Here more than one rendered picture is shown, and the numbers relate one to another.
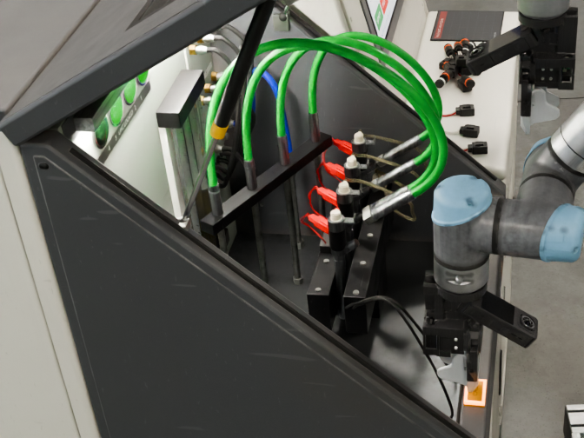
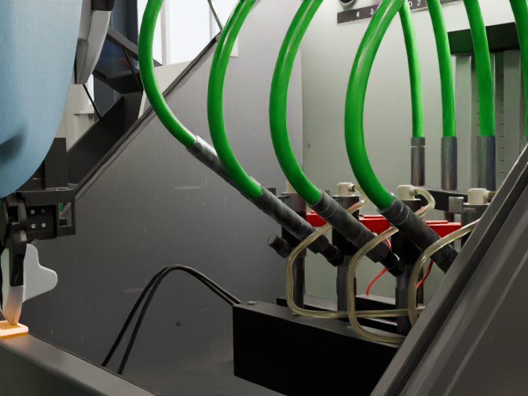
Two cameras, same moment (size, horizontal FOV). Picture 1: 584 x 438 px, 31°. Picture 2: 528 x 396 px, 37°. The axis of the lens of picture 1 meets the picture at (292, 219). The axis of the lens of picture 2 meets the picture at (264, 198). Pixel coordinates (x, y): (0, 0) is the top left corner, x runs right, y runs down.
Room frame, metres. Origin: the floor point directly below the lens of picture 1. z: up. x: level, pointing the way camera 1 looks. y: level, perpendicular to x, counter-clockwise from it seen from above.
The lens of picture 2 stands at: (1.89, -0.77, 1.16)
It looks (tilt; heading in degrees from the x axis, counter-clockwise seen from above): 4 degrees down; 127
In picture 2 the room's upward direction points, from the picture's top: 1 degrees counter-clockwise
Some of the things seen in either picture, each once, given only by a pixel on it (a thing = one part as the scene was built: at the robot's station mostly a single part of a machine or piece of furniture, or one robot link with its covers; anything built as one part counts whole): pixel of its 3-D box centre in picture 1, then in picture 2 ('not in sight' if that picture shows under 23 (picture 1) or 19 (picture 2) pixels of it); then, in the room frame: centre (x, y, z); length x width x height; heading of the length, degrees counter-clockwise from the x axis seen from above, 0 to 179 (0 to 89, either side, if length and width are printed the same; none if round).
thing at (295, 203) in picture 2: (346, 268); (287, 290); (1.41, -0.08, 1.00); 0.05 x 0.03 x 0.21; 74
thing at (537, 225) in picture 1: (540, 223); not in sight; (1.12, -0.32, 1.27); 0.11 x 0.11 x 0.08; 68
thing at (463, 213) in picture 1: (463, 221); not in sight; (1.14, -0.23, 1.27); 0.09 x 0.08 x 0.11; 68
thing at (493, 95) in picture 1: (461, 85); not in sight; (2.05, -0.40, 0.97); 0.70 x 0.22 x 0.03; 164
